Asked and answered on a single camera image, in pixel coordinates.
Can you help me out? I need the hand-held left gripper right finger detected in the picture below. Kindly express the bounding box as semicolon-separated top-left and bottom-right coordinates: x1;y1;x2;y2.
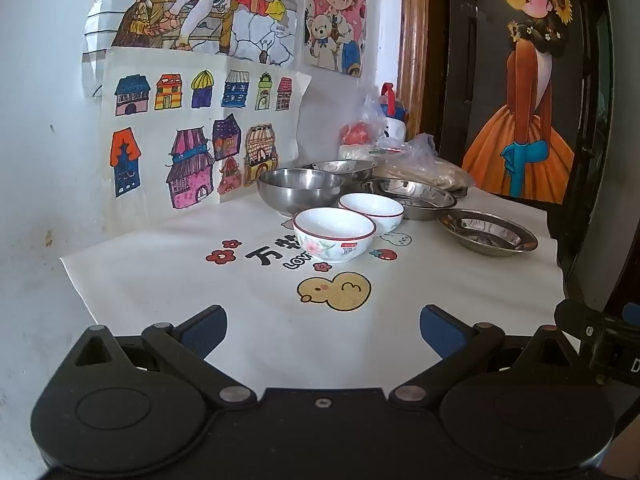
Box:
389;304;581;408

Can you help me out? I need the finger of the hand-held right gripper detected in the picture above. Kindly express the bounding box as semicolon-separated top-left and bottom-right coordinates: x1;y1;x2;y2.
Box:
554;299;640;345

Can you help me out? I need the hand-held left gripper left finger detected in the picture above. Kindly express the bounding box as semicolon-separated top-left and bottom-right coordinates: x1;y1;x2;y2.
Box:
72;304;258;408

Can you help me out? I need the steel plate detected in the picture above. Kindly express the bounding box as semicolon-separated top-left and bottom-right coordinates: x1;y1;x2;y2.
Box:
436;209;539;258
367;177;457;209
352;182;458;222

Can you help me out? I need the white ceramic bowl red rim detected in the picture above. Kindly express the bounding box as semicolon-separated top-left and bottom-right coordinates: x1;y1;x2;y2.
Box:
338;192;405;234
292;207;377;265

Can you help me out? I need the large steel bowl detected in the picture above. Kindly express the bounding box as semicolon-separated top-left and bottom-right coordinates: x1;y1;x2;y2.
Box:
256;168;347;217

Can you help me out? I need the white printed tablecloth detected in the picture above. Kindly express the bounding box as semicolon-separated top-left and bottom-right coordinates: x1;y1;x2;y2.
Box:
60;180;566;391

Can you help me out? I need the plastic bag of flatbread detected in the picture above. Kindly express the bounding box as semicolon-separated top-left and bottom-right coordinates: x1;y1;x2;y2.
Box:
372;157;473;191

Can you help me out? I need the clear plastic bag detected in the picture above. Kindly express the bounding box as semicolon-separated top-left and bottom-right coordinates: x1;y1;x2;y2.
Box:
357;87;441;171

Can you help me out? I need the white bottle blue red cap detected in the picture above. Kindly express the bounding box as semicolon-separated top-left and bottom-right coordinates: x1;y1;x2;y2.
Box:
377;82;408;143

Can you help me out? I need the colourful houses drawing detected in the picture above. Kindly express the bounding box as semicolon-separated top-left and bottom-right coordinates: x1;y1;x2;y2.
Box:
97;46;313;233

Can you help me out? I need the red food in bag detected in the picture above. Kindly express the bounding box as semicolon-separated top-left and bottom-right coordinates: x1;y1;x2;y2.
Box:
340;121;373;148

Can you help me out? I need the orange dress figure poster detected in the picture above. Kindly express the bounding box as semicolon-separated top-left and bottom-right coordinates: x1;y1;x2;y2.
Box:
460;0;586;206

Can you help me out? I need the black door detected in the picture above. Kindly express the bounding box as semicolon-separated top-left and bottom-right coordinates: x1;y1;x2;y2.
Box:
420;0;621;306

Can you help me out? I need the teddy bear cartoon drawing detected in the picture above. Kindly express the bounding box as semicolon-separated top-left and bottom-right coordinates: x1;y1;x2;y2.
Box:
302;0;371;78

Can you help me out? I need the wooden door frame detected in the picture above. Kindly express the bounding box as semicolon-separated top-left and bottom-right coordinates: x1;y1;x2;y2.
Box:
397;0;446;151

